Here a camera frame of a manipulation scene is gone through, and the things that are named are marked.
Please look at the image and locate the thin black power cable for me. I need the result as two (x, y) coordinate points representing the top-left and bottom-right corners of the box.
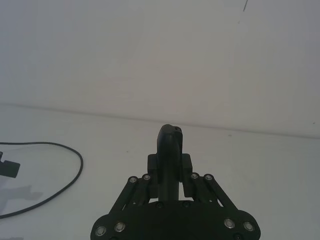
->
(0, 141), (84, 218)

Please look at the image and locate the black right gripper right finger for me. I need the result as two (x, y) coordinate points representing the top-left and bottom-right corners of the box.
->
(171, 125), (263, 237)

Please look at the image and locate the black power plug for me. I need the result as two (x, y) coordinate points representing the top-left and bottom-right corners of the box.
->
(0, 150), (21, 179)

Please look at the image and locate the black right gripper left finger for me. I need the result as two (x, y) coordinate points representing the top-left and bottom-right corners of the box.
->
(90, 124), (174, 238)

